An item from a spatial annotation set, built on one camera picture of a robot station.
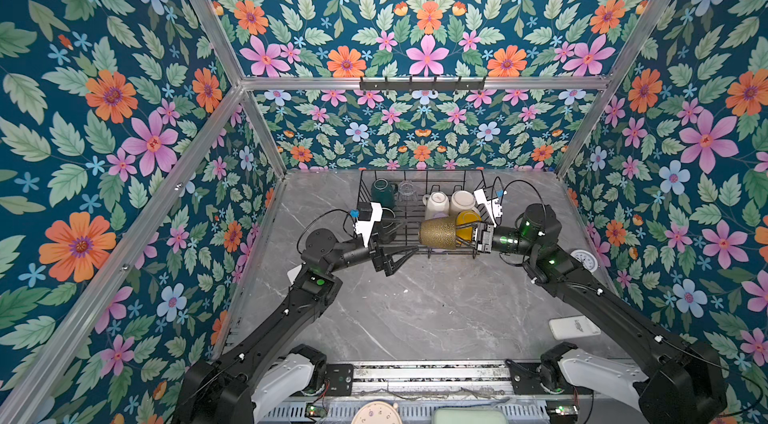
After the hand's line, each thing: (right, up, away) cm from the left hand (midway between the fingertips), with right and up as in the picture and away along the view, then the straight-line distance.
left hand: (412, 234), depth 62 cm
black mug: (-6, +1, +6) cm, 9 cm away
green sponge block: (+13, -42, +5) cm, 45 cm away
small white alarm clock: (+54, -11, +29) cm, 62 cm away
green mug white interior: (-9, +10, +37) cm, 40 cm away
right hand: (+8, 0, +3) cm, 9 cm away
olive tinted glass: (+5, +1, -2) cm, 6 cm away
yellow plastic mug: (+17, +2, +29) cm, 34 cm away
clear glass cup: (-1, +10, +40) cm, 41 cm away
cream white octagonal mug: (+9, +6, +31) cm, 33 cm away
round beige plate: (-8, -42, +5) cm, 43 cm away
